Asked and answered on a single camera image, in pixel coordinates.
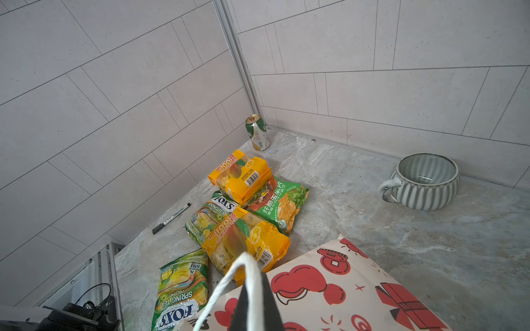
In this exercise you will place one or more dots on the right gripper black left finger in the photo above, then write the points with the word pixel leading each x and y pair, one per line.
pixel 240 314

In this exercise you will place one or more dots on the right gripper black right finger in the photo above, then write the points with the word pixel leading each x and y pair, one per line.
pixel 272 318

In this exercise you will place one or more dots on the green yellow Fox's candy bag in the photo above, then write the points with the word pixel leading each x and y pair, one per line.
pixel 182 290

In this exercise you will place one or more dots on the white red printed paper bag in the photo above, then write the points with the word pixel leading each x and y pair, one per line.
pixel 333 287

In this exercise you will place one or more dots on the yellow barcode snack bag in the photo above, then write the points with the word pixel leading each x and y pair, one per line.
pixel 241 232

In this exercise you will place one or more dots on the green rainbow snack bag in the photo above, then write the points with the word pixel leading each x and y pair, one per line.
pixel 202 223

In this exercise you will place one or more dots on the green red snack bag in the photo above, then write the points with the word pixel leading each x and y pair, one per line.
pixel 278 202

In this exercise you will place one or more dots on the yellow orange snack bag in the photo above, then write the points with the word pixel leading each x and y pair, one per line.
pixel 240 176

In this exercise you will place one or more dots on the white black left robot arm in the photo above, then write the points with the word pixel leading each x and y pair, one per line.
pixel 71 317

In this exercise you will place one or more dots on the black marker pen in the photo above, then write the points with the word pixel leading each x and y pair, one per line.
pixel 162 225

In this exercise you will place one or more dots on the green white drink can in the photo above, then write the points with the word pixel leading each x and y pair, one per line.
pixel 257 131

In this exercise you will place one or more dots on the grey ribbed ceramic mug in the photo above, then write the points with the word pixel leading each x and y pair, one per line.
pixel 422 181

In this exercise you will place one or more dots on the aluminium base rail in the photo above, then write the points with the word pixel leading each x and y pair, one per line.
pixel 94 282

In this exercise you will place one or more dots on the aluminium corner post left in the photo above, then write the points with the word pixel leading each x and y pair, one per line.
pixel 228 27

